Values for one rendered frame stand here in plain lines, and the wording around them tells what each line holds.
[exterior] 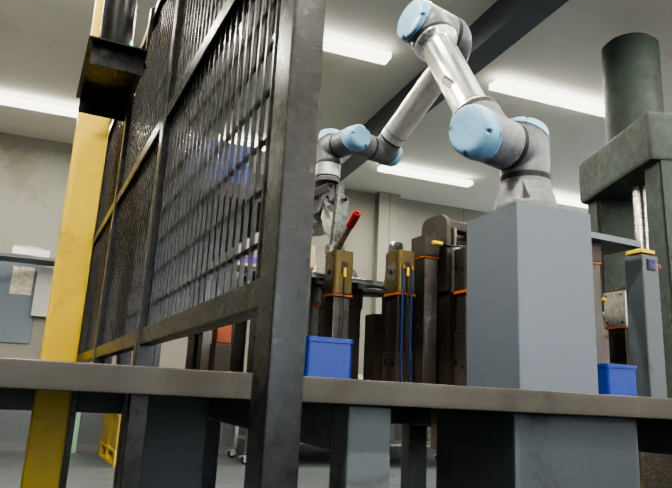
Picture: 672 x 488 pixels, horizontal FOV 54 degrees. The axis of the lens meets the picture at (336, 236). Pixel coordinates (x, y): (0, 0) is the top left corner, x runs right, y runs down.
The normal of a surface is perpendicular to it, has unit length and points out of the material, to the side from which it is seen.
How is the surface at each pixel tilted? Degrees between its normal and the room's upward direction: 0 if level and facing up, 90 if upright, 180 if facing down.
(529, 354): 90
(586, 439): 90
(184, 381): 90
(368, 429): 90
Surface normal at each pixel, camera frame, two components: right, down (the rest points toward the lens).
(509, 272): -0.93, -0.13
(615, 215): 0.08, -0.26
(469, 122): -0.76, -0.08
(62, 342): 0.43, -0.20
